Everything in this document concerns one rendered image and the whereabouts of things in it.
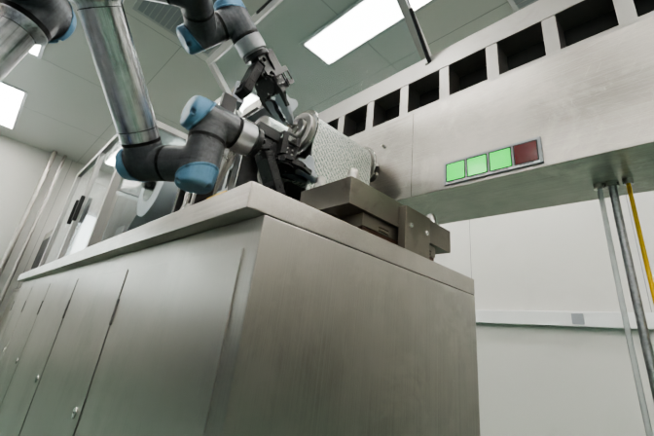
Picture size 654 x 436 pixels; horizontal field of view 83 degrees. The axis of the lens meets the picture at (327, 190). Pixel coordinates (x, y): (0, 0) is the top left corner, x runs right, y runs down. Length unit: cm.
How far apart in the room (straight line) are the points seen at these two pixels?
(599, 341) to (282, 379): 287
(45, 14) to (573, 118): 125
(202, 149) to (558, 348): 296
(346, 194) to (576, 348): 271
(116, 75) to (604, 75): 102
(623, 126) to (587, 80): 15
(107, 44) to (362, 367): 70
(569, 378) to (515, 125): 246
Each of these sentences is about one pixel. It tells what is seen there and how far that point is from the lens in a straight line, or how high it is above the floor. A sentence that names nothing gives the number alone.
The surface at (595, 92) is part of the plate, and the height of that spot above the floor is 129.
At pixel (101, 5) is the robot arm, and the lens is 81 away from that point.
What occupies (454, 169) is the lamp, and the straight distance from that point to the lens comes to 107.
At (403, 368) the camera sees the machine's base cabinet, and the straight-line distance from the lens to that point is 74.
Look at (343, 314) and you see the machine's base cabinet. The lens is 61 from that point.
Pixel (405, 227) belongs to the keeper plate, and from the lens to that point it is 84.
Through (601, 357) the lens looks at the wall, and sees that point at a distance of 325.
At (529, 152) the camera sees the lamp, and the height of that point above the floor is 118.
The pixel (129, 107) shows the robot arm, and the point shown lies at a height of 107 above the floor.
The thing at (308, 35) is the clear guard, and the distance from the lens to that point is 167.
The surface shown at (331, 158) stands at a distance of 103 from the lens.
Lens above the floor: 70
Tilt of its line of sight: 23 degrees up
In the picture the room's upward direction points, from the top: 7 degrees clockwise
